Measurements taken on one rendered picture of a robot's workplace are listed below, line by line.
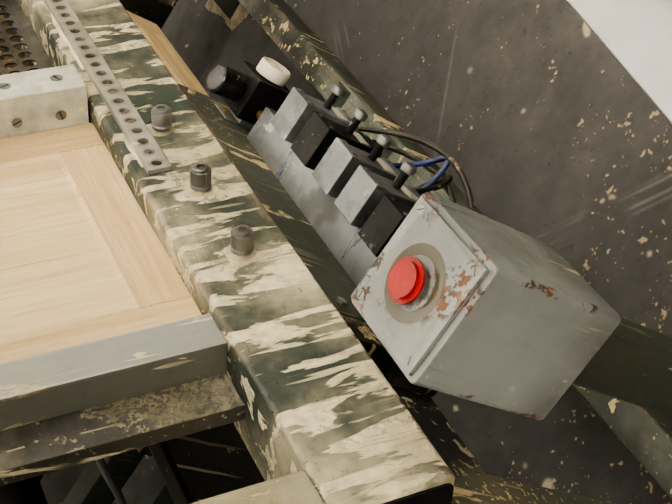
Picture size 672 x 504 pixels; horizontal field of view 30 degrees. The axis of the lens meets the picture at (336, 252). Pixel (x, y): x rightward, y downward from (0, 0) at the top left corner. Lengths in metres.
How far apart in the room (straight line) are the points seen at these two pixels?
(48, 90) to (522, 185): 0.98
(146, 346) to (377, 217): 0.28
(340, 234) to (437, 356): 0.44
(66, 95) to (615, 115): 0.99
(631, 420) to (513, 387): 0.73
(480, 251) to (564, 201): 1.21
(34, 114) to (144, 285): 0.35
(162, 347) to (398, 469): 0.28
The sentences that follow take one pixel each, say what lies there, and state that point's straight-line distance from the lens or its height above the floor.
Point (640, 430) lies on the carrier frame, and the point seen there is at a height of 0.18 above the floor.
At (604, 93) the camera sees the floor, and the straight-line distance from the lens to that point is 2.23.
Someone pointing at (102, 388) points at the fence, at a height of 1.00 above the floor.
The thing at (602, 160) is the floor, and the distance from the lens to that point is 2.18.
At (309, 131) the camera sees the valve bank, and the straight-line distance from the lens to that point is 1.47.
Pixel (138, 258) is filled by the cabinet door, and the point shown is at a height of 0.92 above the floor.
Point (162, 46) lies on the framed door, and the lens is 2.81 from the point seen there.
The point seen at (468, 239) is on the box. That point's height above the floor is 0.92.
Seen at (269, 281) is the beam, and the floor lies 0.85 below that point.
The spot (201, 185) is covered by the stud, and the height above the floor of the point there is 0.86.
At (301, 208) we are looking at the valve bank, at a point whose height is 0.74.
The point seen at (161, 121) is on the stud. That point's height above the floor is 0.87.
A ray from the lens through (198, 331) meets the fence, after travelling 1.26.
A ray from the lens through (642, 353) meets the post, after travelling 1.20.
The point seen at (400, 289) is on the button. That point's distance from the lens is 1.01.
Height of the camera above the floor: 1.63
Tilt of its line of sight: 39 degrees down
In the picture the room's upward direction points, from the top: 70 degrees counter-clockwise
